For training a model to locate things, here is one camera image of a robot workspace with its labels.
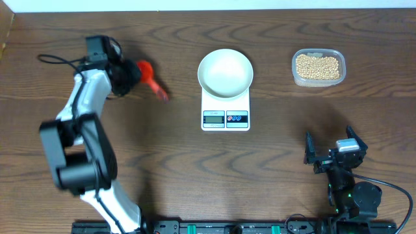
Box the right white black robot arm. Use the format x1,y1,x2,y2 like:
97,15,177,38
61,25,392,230
304,126,382,233

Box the clear plastic bean container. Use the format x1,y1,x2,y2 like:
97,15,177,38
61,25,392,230
292,48,346,88

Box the red plastic measuring scoop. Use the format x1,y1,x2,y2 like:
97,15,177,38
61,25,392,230
136,60,169,102

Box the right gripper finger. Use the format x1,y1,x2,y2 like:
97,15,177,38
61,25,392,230
346,125,368,151
304,131,316,164

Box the white round bowl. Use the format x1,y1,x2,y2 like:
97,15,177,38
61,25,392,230
197,49,254,99

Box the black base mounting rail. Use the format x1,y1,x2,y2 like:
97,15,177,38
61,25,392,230
71,220,398,234

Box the left gripper grey camera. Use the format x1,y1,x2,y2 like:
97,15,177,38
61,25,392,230
86,36,109,62

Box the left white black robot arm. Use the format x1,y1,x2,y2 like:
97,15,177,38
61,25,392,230
40,60,153,233

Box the soybeans in container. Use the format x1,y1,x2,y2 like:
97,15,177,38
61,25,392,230
295,54,340,80

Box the white digital kitchen scale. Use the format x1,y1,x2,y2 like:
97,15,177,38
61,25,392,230
201,90,251,131

